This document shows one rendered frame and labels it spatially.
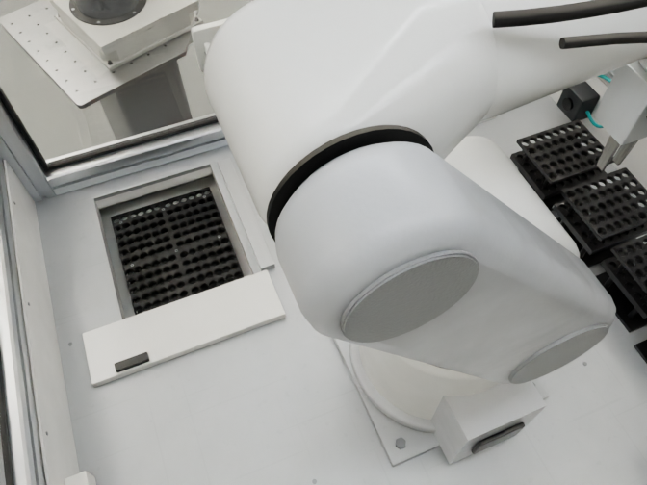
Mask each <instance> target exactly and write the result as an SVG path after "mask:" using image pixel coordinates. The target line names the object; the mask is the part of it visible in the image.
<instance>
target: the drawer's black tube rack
mask: <svg viewBox="0 0 647 485"><path fill-rule="evenodd" d="M162 208H163V205H162ZM113 228H114V232H115V236H116V243H117V246H118V250H119V254H120V258H121V262H122V265H123V269H124V273H125V277H126V281H127V285H128V289H129V293H130V296H131V300H132V304H133V308H134V312H135V315H137V314H140V313H143V312H146V311H149V310H152V309H155V308H157V307H160V306H163V305H166V304H169V303H171V302H174V301H177V300H180V299H182V298H185V297H188V296H191V295H194V294H199V293H202V292H204V291H207V290H210V289H213V288H215V287H218V286H221V285H224V284H227V283H229V282H232V281H235V280H238V279H241V278H244V275H243V272H242V270H241V267H240V265H239V262H238V259H237V257H236V254H235V252H234V249H233V246H232V244H231V241H230V240H229V237H228V235H227V232H226V229H225V227H224V224H223V222H222V219H221V216H220V212H219V210H218V207H217V204H216V202H215V199H214V197H213V195H212V194H210V195H207V196H206V195H203V197H200V198H198V199H195V200H192V201H189V202H185V203H182V204H179V205H176V206H173V207H169V208H166V209H165V208H163V209H162V210H161V211H157V212H154V213H151V214H148V215H145V216H141V217H136V218H133V219H130V220H126V221H123V222H122V221H120V222H119V223H118V224H115V225H113ZM117 237H118V238H117ZM119 246H120V247H119ZM122 255H123V256H122ZM124 263H125V265H124ZM127 273H128V275H127ZM129 282H130V284H129ZM134 300H135V303H134ZM136 311H138V313H137V312H136Z"/></svg>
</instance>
